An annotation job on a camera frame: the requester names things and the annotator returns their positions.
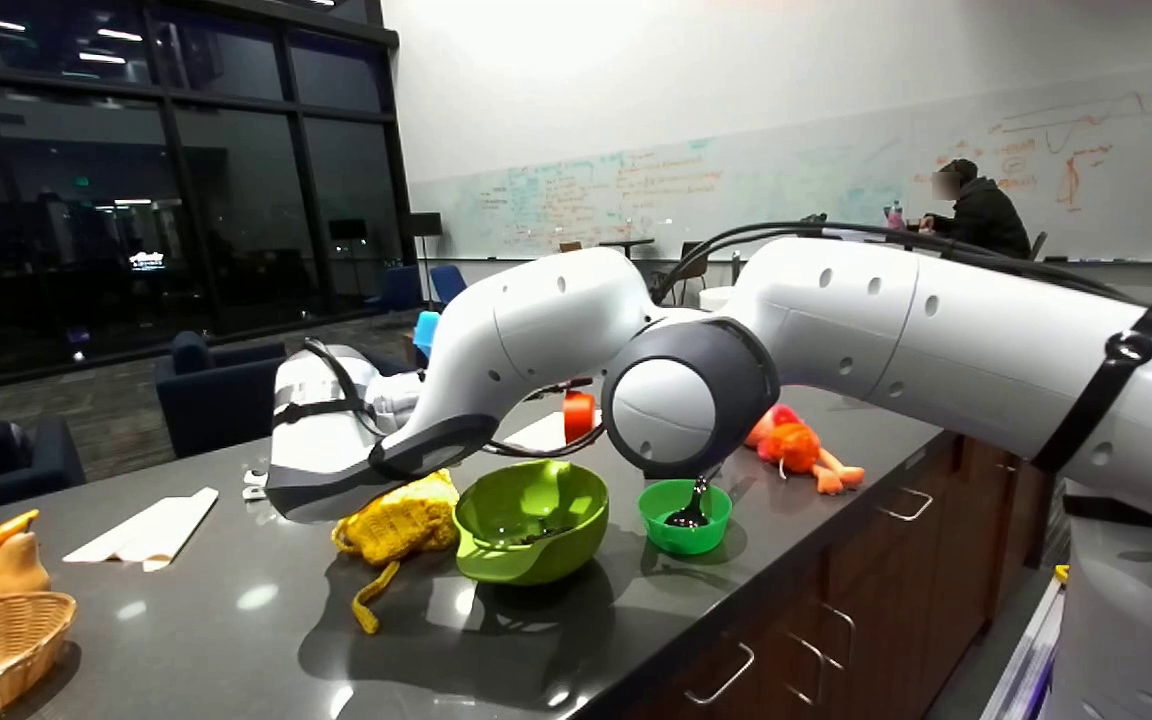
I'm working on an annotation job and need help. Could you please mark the lime green bowl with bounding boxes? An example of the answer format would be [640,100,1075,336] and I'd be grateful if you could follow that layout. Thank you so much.
[451,457,611,594]

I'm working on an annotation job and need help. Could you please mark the yellow banana peel toy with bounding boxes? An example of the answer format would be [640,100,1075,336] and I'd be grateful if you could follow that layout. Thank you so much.
[329,469,463,642]

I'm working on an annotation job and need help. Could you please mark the small dark green bowl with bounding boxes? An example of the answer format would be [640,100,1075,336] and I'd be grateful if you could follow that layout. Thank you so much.
[635,476,735,560]

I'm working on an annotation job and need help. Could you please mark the white paper sheet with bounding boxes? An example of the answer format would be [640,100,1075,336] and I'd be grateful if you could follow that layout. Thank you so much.
[504,407,569,460]

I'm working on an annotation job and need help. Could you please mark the blue lounge chair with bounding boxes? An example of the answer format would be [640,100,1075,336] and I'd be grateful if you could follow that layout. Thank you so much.
[429,260,471,312]

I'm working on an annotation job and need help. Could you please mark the black plastic spoon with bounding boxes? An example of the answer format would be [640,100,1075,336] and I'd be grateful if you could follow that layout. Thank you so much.
[663,474,726,534]

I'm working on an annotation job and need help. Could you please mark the black monitor on stand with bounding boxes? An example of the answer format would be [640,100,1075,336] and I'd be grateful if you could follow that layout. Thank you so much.
[406,210,449,271]

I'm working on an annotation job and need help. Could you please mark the orange pink plush toy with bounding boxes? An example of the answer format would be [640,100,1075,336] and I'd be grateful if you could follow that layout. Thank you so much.
[738,402,866,499]

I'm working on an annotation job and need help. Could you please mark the crumpled white wrapper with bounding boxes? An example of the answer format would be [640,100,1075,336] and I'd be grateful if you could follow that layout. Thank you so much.
[237,466,276,513]

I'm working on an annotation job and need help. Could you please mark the navy armchair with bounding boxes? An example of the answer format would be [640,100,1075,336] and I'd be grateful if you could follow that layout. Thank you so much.
[151,332,289,460]

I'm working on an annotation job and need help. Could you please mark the wooden counter cabinet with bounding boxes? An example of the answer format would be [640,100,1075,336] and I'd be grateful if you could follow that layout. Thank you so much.
[572,421,1068,720]

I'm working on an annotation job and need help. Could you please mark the seated person dark jacket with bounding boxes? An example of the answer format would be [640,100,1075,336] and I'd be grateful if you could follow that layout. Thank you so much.
[921,158,1037,263]

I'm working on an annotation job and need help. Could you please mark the white and blue boards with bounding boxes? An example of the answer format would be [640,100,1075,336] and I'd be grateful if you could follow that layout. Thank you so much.
[981,563,1072,720]

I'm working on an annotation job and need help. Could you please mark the tan cone shaped object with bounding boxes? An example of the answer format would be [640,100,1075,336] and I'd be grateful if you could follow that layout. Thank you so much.
[0,534,53,605]

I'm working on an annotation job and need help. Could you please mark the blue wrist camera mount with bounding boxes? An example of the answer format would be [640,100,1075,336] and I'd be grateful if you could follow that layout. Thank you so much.
[406,307,443,360]

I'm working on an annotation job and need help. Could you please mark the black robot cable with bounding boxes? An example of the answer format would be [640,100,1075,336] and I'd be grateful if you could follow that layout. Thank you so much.
[652,212,1149,312]

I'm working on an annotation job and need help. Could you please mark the metal drawer handle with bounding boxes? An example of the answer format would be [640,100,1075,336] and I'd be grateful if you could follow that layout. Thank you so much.
[870,483,935,530]
[679,637,755,714]

